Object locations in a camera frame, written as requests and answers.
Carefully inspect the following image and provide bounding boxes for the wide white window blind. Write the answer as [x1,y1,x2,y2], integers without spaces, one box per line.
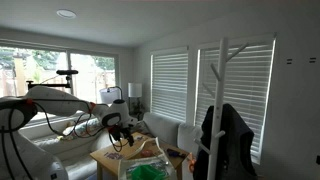
[194,37,277,165]

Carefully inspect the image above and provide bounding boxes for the orange plush octopus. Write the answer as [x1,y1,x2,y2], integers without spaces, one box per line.
[187,152,198,174]

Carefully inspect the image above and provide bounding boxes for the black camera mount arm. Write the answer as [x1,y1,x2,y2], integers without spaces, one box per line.
[25,75,73,91]

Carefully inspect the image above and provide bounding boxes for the light grey sofa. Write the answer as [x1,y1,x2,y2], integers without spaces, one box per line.
[19,111,205,180]

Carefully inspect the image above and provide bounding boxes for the arc lamp white shade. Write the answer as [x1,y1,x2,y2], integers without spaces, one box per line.
[98,85,124,105]

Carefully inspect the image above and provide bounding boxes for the small red toy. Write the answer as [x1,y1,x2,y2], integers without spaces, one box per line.
[140,148,155,159]

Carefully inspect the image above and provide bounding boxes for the dark blue toy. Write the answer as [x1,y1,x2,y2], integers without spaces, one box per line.
[166,147,188,160]

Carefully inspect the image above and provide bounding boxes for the wooden coffee table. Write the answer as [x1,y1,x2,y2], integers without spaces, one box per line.
[89,131,190,180]

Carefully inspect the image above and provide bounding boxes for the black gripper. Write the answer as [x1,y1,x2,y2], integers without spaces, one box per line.
[107,123,136,148]

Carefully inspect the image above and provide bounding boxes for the round ceiling light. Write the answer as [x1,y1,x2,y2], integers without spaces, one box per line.
[55,8,78,20]

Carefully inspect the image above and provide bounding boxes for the large picture window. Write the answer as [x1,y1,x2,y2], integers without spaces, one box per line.
[0,45,120,105]

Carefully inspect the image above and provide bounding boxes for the black bar camera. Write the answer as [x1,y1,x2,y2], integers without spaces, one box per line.
[55,69,80,76]

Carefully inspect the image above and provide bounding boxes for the narrow white window blind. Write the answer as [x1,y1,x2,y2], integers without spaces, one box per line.
[149,50,190,123]

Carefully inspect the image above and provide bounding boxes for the floral pillow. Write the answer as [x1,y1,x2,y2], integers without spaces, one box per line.
[62,118,105,142]

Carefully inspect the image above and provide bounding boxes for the white coat rack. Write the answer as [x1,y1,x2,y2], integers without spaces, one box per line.
[193,37,250,180]

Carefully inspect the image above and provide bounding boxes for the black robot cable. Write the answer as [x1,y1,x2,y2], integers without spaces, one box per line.
[32,100,132,153]

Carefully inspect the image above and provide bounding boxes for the dark grey jacket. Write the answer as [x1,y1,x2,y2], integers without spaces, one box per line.
[192,103,258,180]

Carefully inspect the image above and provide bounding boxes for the white printed tote bag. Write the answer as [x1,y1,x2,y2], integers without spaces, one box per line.
[117,137,177,180]

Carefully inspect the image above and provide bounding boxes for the green lunchbox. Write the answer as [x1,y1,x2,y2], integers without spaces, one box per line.
[130,164,167,180]

